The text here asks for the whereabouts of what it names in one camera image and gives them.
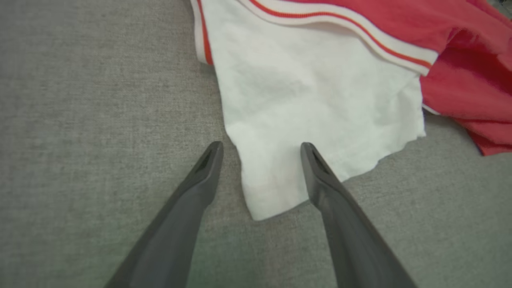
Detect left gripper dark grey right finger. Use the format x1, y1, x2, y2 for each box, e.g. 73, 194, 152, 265
300, 142, 419, 288

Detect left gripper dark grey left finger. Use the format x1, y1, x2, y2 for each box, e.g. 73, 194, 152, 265
104, 141, 224, 288

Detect red jersey with white stripes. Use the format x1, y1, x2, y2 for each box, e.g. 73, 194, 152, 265
190, 0, 512, 221

